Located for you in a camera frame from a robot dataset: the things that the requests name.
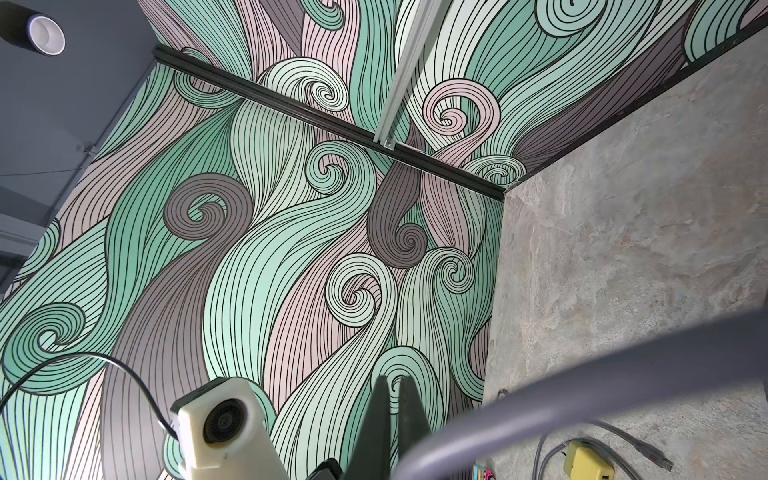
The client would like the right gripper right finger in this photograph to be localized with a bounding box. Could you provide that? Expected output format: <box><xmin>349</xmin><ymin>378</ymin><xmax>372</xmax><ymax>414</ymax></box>
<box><xmin>397</xmin><ymin>377</ymin><xmax>431</xmax><ymax>461</ymax></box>

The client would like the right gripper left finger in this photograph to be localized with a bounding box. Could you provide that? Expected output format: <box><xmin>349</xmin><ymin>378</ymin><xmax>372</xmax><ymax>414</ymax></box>
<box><xmin>344</xmin><ymin>376</ymin><xmax>391</xmax><ymax>480</ymax></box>

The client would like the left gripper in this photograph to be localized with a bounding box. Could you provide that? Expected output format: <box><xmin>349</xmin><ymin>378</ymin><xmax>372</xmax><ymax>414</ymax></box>
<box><xmin>307</xmin><ymin>458</ymin><xmax>343</xmax><ymax>480</ymax></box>

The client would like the grey cable of pink charger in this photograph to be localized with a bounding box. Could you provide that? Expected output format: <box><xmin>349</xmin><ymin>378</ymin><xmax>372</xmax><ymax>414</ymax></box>
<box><xmin>392</xmin><ymin>305</ymin><xmax>768</xmax><ymax>480</ymax></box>

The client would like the yellow charger adapter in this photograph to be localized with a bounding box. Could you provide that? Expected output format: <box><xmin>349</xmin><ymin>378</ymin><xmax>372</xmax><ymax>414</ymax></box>
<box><xmin>563</xmin><ymin>441</ymin><xmax>615</xmax><ymax>480</ymax></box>

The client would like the round ceiling spotlight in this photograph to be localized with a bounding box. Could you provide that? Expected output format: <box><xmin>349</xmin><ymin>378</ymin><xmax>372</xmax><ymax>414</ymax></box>
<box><xmin>1</xmin><ymin>1</ymin><xmax>66</xmax><ymax>57</ymax></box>

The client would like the aluminium rail back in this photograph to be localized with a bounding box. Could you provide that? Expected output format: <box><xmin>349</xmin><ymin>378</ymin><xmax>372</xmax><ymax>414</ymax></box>
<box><xmin>374</xmin><ymin>0</ymin><xmax>450</xmax><ymax>151</ymax></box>

